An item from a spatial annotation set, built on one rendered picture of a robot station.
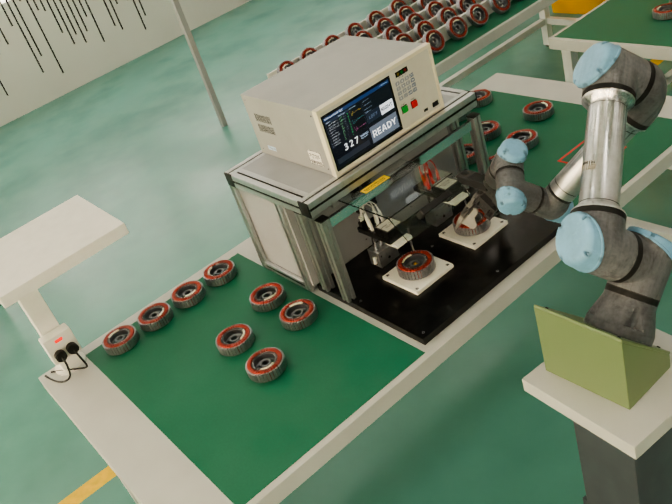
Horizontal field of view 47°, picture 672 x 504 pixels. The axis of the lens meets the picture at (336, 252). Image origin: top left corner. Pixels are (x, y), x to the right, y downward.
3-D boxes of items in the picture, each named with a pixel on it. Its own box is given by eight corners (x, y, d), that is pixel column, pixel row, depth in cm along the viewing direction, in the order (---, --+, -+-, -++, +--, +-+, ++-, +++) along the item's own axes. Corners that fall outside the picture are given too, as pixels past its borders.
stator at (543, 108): (531, 125, 287) (529, 116, 285) (518, 115, 296) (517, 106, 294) (559, 115, 287) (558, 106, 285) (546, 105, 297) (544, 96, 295)
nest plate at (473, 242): (508, 223, 236) (507, 220, 235) (475, 250, 229) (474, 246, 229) (471, 212, 247) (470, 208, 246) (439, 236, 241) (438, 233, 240)
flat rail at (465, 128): (476, 126, 240) (475, 118, 239) (327, 231, 215) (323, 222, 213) (474, 126, 241) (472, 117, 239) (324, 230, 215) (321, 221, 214)
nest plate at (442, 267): (454, 266, 226) (453, 263, 225) (418, 295, 219) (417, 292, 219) (418, 252, 237) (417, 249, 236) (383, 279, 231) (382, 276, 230)
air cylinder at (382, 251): (399, 255, 239) (395, 240, 236) (382, 268, 235) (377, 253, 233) (388, 250, 242) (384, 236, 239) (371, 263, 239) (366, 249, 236)
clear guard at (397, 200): (471, 195, 209) (467, 176, 206) (408, 242, 199) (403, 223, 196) (390, 171, 234) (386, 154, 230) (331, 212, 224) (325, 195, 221)
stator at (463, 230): (498, 222, 236) (496, 212, 234) (474, 241, 231) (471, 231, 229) (471, 213, 244) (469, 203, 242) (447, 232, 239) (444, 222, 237)
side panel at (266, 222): (319, 287, 241) (286, 200, 224) (311, 292, 240) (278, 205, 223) (269, 261, 262) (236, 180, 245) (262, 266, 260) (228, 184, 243)
